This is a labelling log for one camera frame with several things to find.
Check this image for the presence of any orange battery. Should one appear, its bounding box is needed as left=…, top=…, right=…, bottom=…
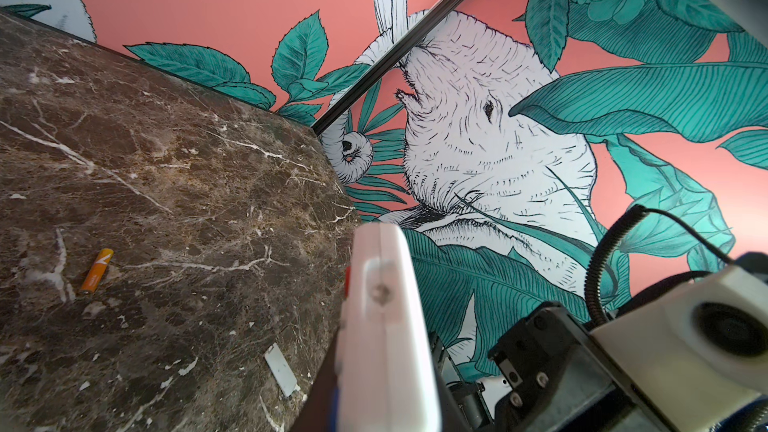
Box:
left=80, top=248, right=114, bottom=294

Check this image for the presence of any white battery cover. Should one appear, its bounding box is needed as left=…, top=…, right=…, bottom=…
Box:
left=264, top=343, right=299, bottom=397

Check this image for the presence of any right black frame post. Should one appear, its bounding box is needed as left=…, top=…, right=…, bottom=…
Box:
left=312, top=0, right=464, bottom=136

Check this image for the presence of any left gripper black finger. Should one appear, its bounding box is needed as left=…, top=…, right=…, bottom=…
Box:
left=290, top=329, right=341, bottom=432

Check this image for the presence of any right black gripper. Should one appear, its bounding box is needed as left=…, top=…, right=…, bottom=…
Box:
left=488, top=302, right=660, bottom=431

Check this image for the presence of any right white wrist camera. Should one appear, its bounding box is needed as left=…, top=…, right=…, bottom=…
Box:
left=592, top=265, right=767, bottom=431

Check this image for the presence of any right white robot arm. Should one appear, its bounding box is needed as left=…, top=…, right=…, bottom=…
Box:
left=439, top=302, right=669, bottom=431

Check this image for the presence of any white remote control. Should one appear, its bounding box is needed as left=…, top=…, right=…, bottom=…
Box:
left=332, top=222, right=442, bottom=431

